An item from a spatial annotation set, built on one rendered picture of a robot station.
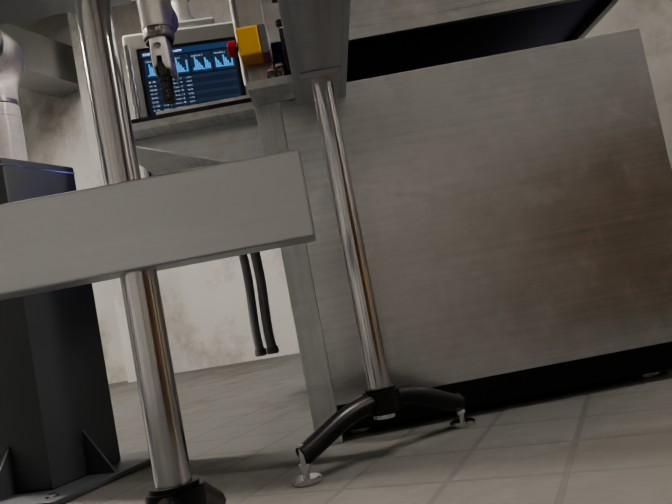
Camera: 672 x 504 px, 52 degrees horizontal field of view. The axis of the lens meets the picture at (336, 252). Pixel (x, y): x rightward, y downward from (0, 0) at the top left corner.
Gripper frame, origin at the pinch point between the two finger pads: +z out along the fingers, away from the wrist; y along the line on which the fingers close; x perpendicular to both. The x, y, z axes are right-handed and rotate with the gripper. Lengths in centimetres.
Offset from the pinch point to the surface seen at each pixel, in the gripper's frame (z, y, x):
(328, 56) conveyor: 13, -44, -42
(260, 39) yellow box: -2.3, -21.6, -28.0
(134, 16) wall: -216, 407, 93
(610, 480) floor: 97, -78, -70
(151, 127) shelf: 10.9, -11.0, 3.7
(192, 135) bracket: 12.5, -2.5, -4.8
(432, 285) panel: 63, -13, -59
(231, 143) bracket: 16.6, -2.5, -14.7
